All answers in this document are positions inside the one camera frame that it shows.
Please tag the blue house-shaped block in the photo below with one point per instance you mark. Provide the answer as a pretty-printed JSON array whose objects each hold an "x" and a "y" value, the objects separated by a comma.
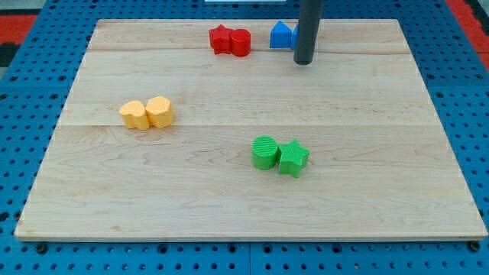
[{"x": 280, "y": 36}]

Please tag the green cylinder block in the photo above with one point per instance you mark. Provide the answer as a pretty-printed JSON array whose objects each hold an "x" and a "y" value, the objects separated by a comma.
[{"x": 264, "y": 152}]

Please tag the blue block behind rod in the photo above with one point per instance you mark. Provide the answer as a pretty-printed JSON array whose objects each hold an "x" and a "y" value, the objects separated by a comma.
[{"x": 294, "y": 38}]

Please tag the red star block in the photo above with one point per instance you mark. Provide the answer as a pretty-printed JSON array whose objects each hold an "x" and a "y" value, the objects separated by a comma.
[{"x": 220, "y": 39}]

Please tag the red cylinder block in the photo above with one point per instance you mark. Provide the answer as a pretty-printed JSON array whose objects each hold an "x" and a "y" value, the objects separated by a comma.
[{"x": 240, "y": 42}]

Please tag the light wooden board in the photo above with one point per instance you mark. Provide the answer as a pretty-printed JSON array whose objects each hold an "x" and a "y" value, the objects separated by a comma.
[{"x": 380, "y": 166}]

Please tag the yellow heart block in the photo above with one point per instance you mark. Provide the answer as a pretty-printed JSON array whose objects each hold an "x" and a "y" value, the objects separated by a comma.
[{"x": 134, "y": 115}]

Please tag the green star block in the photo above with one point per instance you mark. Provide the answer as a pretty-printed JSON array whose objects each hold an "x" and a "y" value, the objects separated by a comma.
[{"x": 292, "y": 158}]

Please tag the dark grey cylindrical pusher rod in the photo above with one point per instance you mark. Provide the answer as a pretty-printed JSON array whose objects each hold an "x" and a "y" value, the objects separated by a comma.
[{"x": 308, "y": 25}]

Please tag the yellow hexagon block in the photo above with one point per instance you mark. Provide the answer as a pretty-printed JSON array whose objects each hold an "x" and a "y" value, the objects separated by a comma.
[{"x": 160, "y": 112}]

